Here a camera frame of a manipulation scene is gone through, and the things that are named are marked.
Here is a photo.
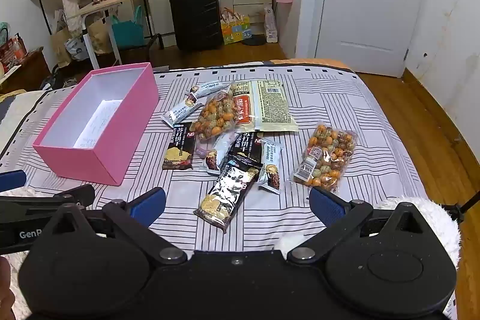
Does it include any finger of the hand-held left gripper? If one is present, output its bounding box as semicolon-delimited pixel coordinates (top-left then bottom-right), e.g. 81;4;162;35
0;170;28;193
0;184;95;217

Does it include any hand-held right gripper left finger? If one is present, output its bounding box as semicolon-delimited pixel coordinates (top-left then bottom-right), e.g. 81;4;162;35
47;187;188;264

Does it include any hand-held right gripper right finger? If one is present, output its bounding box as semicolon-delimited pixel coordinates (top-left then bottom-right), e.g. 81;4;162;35
287;187;432;264

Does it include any black cracker packet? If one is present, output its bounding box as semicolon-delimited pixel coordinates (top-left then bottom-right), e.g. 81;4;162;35
193;160;262;234
162;122;194;171
228;130;264;171

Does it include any white snack bar packet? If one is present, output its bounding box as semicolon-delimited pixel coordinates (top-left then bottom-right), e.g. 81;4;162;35
162;95;209;126
202;133;238;176
186;80;230;100
257;140;284;196

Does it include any pink cardboard box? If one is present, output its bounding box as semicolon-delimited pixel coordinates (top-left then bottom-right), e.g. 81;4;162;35
32;62;160;187

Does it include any clear bag of coated nuts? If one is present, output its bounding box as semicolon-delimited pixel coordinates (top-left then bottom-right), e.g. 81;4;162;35
292;121;357;193
197;88;241;141

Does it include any white fluffy blanket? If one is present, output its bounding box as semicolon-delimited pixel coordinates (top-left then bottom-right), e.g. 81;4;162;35
275;196;462;320

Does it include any striped bed sheet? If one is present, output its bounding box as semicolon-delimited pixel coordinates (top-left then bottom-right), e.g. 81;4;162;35
0;59;428;257

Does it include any dark wooden cabinet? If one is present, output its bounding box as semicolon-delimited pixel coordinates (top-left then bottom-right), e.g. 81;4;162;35
0;46;51;94

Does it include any beige snack bag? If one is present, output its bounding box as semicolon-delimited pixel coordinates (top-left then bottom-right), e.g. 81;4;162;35
232;79;299;133

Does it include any red package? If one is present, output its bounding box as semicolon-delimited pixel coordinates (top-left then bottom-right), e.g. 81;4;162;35
0;37;29;66

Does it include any black tripod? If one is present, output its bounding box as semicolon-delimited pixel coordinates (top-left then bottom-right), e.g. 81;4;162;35
440;189;480;223

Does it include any brown paper bag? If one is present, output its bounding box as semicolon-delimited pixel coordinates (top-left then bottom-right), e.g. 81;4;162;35
50;25;74;67
88;18;113;54

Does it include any white plastic bag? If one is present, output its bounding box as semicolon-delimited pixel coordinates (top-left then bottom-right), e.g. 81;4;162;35
64;37;89;60

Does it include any teal shopping bag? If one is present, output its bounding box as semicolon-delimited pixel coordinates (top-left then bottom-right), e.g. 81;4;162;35
111;6;145;49

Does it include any white packet bag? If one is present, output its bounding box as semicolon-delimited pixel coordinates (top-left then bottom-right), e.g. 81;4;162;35
263;5;280;43

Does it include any black suitcase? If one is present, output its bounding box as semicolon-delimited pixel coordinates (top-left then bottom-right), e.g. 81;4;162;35
169;0;224;51

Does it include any colourful gift bag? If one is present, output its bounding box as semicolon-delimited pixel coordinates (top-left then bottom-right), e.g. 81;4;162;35
220;7;251;45

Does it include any white door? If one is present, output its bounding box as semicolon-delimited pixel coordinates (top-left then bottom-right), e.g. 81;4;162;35
315;0;430;78

